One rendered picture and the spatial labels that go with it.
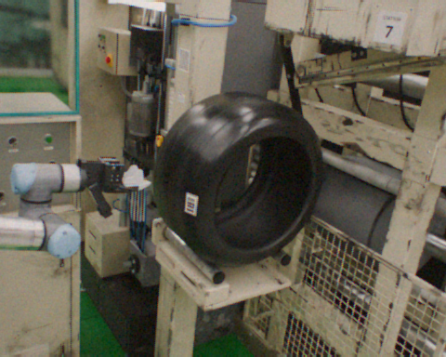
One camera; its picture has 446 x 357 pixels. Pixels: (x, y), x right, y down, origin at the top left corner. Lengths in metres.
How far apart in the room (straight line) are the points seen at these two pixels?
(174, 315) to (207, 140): 0.93
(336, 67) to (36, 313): 1.48
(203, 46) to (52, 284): 1.11
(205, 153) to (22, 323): 1.13
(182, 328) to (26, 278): 0.66
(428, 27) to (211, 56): 0.69
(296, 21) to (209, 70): 0.33
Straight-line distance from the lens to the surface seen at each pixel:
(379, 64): 1.59
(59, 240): 1.16
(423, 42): 1.42
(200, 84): 1.70
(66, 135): 1.90
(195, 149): 1.38
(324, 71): 1.75
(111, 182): 1.33
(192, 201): 1.37
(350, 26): 1.50
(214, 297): 1.59
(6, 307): 2.09
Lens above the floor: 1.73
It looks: 21 degrees down
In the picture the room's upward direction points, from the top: 7 degrees clockwise
